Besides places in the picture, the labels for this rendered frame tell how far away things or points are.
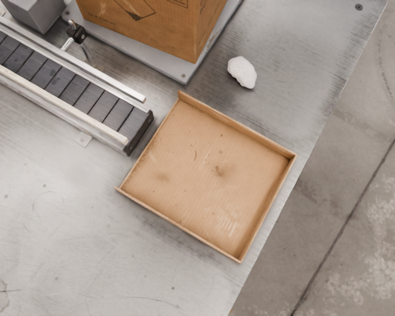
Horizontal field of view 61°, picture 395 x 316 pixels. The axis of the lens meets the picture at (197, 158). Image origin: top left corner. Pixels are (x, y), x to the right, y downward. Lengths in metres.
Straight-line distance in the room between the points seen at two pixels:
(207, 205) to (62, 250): 0.32
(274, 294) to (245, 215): 0.91
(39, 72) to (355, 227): 1.44
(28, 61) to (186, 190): 0.46
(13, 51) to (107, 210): 0.42
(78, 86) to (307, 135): 0.53
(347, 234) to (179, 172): 1.13
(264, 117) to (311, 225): 0.94
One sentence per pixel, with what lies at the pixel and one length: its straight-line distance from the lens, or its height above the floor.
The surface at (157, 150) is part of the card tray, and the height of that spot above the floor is 0.83.
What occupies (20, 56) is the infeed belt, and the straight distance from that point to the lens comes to 0.88.
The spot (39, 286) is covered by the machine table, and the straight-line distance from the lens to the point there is 0.79.
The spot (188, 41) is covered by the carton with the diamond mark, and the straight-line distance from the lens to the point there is 0.76.
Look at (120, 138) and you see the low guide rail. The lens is 0.69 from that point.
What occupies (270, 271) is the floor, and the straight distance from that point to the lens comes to 1.60.
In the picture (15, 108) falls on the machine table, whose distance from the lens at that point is 0.89.
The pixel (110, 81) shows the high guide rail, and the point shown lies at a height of 0.96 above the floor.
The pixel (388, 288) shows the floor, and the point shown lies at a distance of 1.80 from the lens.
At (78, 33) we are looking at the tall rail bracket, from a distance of 0.75.
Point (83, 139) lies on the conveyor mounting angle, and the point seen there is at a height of 0.83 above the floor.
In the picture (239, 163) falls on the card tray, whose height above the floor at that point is 0.83.
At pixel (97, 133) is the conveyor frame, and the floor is 0.88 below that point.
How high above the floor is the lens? 1.56
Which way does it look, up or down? 75 degrees down
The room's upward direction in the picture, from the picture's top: 6 degrees clockwise
